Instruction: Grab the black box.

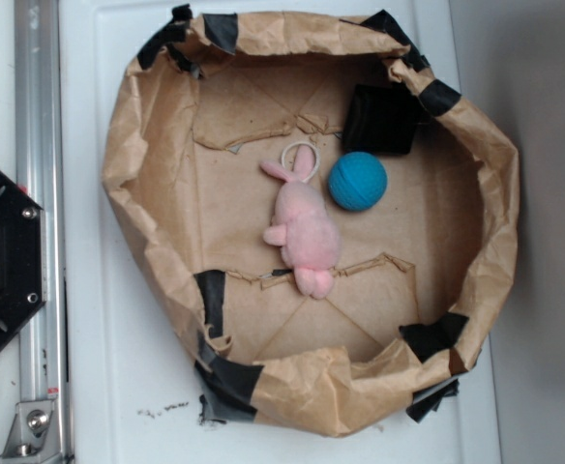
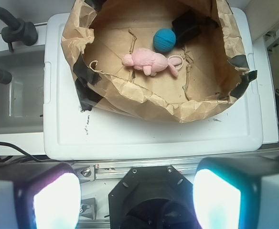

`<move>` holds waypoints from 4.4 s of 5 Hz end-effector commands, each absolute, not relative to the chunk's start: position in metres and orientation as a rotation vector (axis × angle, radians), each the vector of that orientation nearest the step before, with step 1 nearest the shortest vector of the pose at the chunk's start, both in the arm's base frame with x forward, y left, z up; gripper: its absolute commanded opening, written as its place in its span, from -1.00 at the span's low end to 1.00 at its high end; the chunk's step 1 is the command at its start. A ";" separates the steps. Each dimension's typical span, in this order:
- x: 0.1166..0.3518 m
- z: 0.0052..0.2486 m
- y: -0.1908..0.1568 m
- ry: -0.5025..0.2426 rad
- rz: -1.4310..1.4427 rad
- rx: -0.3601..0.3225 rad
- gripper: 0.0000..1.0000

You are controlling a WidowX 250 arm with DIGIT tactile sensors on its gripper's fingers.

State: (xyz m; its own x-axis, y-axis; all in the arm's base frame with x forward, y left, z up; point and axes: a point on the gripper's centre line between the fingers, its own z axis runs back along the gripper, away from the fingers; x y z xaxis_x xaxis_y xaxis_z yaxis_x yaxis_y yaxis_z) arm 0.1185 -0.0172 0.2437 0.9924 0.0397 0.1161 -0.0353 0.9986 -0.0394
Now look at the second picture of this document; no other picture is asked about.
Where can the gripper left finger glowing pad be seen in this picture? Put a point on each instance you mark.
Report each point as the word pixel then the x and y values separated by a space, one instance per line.
pixel 39 196

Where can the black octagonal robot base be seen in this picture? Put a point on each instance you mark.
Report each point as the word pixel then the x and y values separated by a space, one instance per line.
pixel 152 198

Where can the grey sink basin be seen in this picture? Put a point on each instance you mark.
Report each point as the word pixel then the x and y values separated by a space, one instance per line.
pixel 21 101

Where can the white cooler lid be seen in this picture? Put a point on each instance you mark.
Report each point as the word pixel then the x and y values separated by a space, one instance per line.
pixel 73 134

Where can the pink plush bunny toy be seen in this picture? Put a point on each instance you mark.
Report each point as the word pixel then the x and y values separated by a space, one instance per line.
pixel 151 62

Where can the blue ribbed ball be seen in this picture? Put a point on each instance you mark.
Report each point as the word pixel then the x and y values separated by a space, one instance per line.
pixel 164 40

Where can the brown paper bag tray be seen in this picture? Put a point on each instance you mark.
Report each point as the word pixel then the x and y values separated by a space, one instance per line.
pixel 215 72

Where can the aluminium extrusion rail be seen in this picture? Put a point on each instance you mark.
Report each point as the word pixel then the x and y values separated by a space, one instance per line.
pixel 115 169

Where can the metal corner bracket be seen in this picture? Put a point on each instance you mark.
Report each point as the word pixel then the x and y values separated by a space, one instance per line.
pixel 86 173

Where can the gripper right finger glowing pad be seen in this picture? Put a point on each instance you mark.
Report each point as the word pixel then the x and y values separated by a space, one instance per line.
pixel 240 192

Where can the black box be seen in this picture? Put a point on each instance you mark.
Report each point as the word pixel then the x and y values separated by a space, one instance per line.
pixel 185 27

